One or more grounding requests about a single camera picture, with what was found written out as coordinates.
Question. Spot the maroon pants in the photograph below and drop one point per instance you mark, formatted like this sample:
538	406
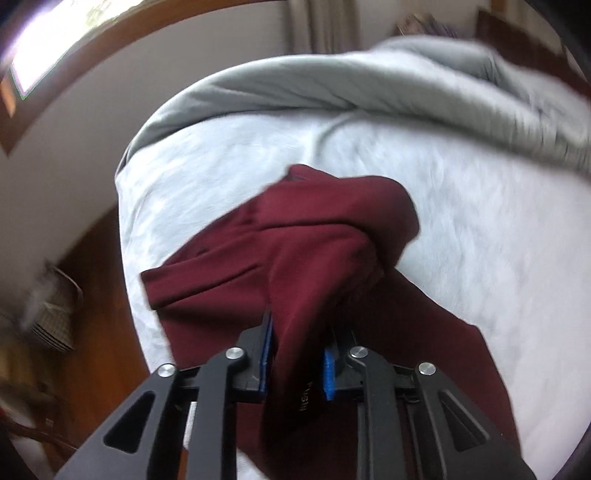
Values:
314	240

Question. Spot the window with wooden frame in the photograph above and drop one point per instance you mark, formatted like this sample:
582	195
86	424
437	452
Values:
60	50

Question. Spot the bed with pale blue sheet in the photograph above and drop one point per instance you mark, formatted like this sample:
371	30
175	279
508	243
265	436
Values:
461	207

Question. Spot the beige curtain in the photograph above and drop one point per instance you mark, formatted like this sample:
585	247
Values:
323	25

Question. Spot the grey duvet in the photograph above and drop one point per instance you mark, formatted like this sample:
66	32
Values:
415	74

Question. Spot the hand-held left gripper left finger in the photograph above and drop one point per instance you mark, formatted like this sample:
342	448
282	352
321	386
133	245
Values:
265	360

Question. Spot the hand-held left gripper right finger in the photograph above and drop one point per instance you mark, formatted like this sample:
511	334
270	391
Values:
328	374

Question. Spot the dark wooden headboard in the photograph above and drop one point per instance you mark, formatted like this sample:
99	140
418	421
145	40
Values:
517	41

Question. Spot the patterned cloth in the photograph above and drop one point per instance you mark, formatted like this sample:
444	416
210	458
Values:
427	25

